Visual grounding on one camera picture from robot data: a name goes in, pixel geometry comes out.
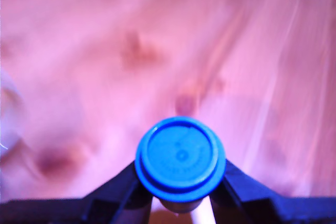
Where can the blue coffee capsule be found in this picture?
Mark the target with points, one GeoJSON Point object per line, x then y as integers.
{"type": "Point", "coordinates": [181, 153]}

